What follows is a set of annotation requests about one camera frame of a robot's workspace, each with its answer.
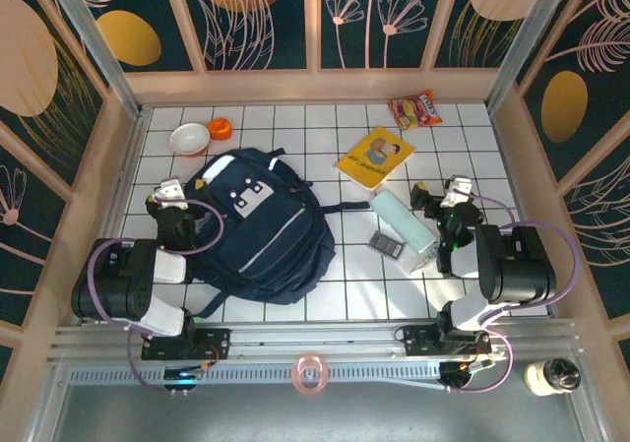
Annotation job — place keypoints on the light green pencil case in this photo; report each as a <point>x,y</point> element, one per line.
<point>401,220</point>

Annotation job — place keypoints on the yellow book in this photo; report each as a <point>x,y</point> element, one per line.
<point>376,159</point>

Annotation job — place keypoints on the navy blue backpack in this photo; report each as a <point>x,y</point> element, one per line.
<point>266,235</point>

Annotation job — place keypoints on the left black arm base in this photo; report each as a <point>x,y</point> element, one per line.
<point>216,343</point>

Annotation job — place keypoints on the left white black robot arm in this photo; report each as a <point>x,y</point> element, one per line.
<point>108,284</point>

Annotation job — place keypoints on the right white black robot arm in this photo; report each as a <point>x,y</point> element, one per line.
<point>517,270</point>

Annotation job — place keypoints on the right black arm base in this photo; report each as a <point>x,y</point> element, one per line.
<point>418,338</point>

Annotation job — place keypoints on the orange snack bag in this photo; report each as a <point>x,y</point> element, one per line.
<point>414,109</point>

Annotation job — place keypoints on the white orange bowl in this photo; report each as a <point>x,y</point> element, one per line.
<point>189,139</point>

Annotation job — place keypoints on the black controller board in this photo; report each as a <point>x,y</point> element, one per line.
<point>460,375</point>
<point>182,377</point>

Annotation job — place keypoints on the white bottle black cap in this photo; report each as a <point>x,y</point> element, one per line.
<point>546,377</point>

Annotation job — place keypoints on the pink tape roll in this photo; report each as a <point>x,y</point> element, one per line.
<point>310,373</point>

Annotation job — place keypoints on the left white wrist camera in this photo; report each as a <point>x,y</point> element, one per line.
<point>170,193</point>

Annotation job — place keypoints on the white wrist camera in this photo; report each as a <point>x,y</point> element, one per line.
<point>458,191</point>
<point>170,193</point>

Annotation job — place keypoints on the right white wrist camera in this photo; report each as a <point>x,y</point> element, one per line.
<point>458,191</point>

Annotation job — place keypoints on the aluminium rail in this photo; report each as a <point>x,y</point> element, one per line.
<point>320,336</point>

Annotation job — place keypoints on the aluminium corner post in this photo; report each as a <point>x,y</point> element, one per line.
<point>526,38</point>
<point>98,48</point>

